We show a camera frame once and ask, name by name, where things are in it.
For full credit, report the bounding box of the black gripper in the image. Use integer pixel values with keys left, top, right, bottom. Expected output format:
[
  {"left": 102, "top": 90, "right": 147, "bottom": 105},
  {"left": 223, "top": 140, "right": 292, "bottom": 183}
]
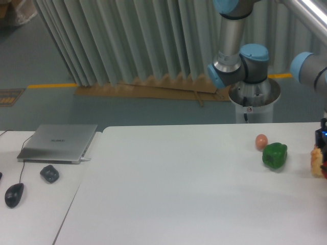
[{"left": 315, "top": 118, "right": 326, "bottom": 162}]

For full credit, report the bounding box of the red bell pepper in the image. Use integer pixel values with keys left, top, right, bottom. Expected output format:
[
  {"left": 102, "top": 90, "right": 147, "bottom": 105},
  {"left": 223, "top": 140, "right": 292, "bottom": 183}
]
[{"left": 320, "top": 161, "right": 327, "bottom": 179}]

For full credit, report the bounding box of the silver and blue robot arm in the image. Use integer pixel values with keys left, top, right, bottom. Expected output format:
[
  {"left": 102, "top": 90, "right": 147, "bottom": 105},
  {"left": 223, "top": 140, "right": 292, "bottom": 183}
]
[{"left": 207, "top": 1, "right": 326, "bottom": 163}]

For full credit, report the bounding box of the yellow corn bread toy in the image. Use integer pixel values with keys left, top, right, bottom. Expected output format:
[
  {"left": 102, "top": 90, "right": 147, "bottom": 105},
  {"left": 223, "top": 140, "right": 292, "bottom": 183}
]
[{"left": 311, "top": 146, "right": 324, "bottom": 178}]

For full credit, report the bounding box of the green bell pepper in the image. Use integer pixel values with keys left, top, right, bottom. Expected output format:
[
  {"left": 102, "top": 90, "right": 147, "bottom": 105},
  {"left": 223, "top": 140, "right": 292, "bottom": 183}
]
[{"left": 262, "top": 142, "right": 288, "bottom": 170}]

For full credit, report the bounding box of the brown egg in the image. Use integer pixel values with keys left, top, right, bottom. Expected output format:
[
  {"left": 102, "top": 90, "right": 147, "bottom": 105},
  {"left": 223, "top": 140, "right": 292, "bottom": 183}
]
[{"left": 255, "top": 134, "right": 268, "bottom": 150}]

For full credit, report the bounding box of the flat brown cardboard sheet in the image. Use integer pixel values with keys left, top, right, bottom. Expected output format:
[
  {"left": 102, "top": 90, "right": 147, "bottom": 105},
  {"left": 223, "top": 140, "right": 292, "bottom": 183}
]
[{"left": 75, "top": 73, "right": 229, "bottom": 106}]

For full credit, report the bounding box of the grey folding curtain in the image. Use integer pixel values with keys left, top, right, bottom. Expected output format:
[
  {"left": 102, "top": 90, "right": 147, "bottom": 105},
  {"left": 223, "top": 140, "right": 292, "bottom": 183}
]
[{"left": 31, "top": 0, "right": 327, "bottom": 86}]

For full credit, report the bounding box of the silver closed laptop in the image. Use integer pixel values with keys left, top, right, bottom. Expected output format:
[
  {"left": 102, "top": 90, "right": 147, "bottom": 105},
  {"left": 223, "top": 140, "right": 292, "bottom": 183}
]
[{"left": 17, "top": 124, "right": 98, "bottom": 163}]

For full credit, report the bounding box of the black computer mouse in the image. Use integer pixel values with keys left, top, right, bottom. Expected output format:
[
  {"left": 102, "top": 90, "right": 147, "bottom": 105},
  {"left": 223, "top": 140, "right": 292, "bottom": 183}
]
[{"left": 5, "top": 183, "right": 25, "bottom": 208}]

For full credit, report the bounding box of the cardboard box in corner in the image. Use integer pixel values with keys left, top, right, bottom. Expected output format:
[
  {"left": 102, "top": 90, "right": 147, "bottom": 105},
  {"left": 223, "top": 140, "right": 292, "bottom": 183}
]
[{"left": 1, "top": 0, "right": 37, "bottom": 28}]

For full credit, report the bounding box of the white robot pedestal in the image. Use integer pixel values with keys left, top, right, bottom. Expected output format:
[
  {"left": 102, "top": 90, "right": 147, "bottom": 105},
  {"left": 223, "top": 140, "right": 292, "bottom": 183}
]
[{"left": 228, "top": 78, "right": 281, "bottom": 124}]

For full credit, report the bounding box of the black mouse cable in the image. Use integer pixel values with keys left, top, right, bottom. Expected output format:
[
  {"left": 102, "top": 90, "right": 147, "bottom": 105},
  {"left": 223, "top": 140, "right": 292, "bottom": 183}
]
[{"left": 0, "top": 129, "right": 35, "bottom": 184}]

